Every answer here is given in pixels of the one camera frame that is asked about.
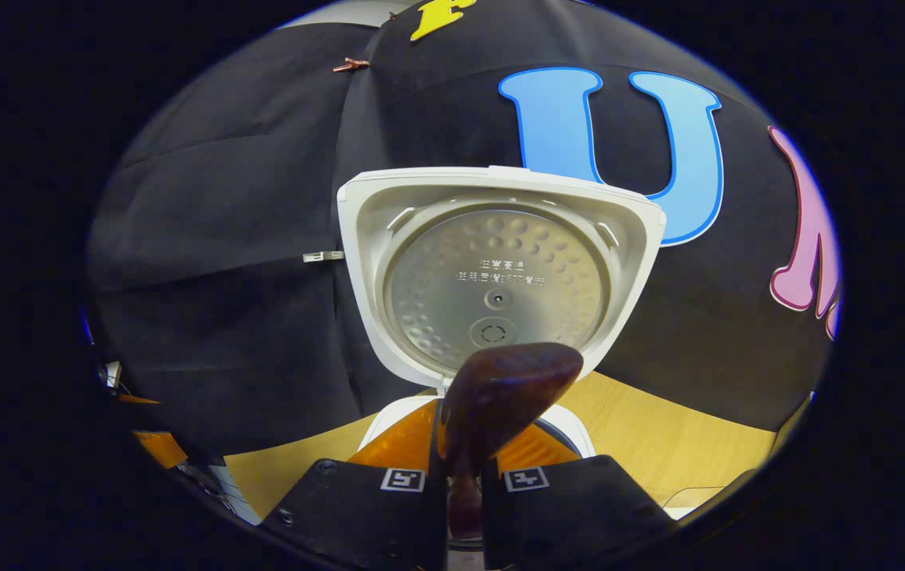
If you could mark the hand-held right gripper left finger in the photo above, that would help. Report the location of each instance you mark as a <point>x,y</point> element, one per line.
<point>420,507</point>

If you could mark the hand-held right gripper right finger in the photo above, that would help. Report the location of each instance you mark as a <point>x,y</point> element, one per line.
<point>563,515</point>

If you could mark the copper clip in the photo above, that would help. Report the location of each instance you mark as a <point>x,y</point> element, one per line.
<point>350,64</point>

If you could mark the black backdrop cloth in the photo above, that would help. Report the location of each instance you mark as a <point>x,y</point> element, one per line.
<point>222,238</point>

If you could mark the brown wooden spoon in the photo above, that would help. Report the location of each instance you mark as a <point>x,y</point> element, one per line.
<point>508,388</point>

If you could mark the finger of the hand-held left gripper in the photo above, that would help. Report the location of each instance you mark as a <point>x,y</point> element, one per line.
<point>160,448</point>
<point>139,400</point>

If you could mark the white rice cooker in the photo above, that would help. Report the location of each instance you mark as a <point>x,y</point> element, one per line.
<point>500,277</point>

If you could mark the white clip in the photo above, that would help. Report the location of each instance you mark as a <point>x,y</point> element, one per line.
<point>324,256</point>

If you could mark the clear plastic container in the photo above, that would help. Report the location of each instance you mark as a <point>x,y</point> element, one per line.
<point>690,500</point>

